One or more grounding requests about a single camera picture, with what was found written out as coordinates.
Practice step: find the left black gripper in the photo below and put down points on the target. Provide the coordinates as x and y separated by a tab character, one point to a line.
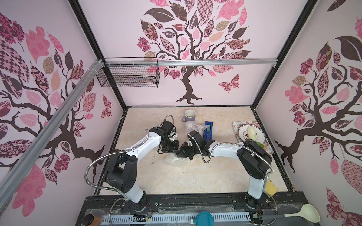
175	147

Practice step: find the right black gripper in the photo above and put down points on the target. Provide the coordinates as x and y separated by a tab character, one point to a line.
187	149

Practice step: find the clear bubble wrap sheet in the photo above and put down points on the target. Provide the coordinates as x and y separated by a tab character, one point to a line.
175	161
192	126

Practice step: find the blue tape dispenser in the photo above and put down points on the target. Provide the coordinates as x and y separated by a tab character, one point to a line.
208	131

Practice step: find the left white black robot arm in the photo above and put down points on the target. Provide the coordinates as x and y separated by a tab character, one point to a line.
121	169

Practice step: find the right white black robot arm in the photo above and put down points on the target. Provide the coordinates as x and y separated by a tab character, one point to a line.
256	186

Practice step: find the right flexible metal conduit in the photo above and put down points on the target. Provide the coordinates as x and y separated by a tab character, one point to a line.
255	160

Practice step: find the lavender mug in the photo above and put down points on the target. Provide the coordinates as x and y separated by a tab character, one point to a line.
189	115

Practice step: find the floral square placemat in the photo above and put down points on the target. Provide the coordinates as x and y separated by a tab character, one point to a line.
236	125

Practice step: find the white artificial rose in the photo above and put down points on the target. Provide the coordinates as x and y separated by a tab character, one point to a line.
257	135

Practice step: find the round white plate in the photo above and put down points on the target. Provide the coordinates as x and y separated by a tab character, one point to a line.
242	132

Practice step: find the teal round lid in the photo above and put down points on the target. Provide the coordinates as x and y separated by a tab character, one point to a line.
203	219

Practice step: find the yellow green sponge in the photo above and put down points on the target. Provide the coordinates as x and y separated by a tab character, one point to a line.
270	188

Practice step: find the brown jar black lid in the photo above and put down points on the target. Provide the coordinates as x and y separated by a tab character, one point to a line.
92	220

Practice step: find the cream plastic ladle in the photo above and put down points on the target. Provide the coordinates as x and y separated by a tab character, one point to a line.
308	212

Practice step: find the white slotted cable duct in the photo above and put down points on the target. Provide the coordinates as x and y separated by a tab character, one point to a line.
172	219

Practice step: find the black wire basket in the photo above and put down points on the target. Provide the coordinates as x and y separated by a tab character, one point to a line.
141	72

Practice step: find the rear aluminium frame bar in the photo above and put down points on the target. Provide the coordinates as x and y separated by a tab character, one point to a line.
208	62

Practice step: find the aluminium frame bar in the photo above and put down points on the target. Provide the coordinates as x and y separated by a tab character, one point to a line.
208	62
13	179

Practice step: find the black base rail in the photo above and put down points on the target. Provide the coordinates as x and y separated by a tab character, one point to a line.
280	203

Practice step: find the left aluminium frame bar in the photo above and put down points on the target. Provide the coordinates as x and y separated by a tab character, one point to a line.
13	179

